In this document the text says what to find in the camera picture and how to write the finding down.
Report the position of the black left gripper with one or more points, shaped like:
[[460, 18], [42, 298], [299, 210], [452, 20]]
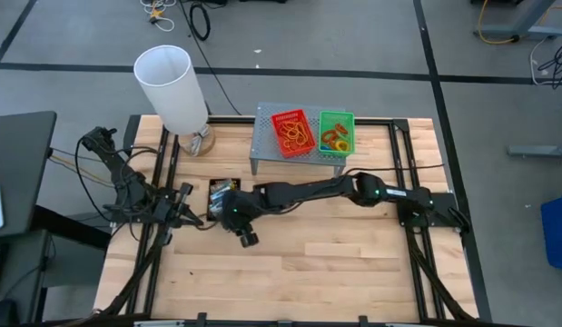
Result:
[[164, 211]]

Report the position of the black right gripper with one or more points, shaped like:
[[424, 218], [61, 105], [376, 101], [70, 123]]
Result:
[[237, 211]]

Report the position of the black plastic basket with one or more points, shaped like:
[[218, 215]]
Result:
[[209, 217]]

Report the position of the red plastic basket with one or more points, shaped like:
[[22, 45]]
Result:
[[278, 120]]

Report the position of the blue thick rubber band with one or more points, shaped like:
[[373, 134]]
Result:
[[325, 148]]

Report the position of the green plastic basket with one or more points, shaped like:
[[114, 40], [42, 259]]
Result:
[[326, 119]]

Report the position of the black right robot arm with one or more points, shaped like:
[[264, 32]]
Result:
[[317, 191]]

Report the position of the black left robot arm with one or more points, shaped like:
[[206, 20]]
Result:
[[126, 181]]

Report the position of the black side desk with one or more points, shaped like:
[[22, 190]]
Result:
[[17, 172]]

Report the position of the grey perforated metal shelf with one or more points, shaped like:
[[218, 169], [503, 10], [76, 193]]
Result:
[[262, 136]]

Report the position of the white cylindrical table lamp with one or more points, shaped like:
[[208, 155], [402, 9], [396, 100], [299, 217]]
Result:
[[171, 91]]

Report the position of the grey floor foot bar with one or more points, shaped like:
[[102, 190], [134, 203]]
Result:
[[535, 151]]

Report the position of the blue storage bin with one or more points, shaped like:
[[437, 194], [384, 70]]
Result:
[[557, 231]]

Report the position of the grey table stand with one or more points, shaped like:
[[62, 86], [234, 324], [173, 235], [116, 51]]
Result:
[[535, 31]]

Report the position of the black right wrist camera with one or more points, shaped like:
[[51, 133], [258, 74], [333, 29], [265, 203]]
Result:
[[249, 238]]

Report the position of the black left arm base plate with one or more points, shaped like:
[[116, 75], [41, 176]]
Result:
[[115, 200]]

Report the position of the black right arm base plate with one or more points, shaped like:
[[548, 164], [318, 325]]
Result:
[[426, 213]]

